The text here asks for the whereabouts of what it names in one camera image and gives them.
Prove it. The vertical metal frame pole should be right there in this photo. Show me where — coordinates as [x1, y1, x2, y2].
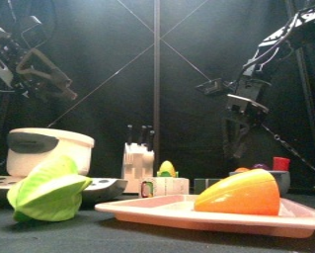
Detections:
[152, 0, 161, 172]

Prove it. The orange toy bell pepper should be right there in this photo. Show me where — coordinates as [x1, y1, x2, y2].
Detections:
[192, 168, 281, 217]

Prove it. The white toy pot grey handle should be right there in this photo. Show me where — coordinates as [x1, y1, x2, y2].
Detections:
[5, 126, 96, 179]

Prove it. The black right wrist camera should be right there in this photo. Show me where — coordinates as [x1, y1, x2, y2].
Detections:
[193, 77, 232, 98]

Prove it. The grey white toy stove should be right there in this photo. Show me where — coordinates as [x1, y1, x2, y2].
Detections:
[0, 175, 129, 204]

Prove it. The pink plastic tray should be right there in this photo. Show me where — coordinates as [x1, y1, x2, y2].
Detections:
[93, 193, 315, 239]

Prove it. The yellow toy corn green husk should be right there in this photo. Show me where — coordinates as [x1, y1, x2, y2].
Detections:
[156, 159, 178, 179]

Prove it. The white toy box with window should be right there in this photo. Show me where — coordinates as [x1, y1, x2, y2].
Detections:
[138, 176, 190, 199]

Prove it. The black toy knife handle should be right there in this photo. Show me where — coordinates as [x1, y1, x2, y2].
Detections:
[146, 126, 157, 152]
[138, 125, 148, 147]
[125, 124, 134, 146]

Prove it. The dark green block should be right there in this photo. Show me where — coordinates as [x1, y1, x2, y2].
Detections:
[192, 177, 223, 196]

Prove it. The white toy knife block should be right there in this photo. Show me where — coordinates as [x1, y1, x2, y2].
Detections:
[120, 142, 156, 195]

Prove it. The diagonal black frame strut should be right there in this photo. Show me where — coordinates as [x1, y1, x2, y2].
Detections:
[259, 122, 315, 181]

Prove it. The red toy cup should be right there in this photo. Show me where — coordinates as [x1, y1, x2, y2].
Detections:
[271, 156, 291, 172]

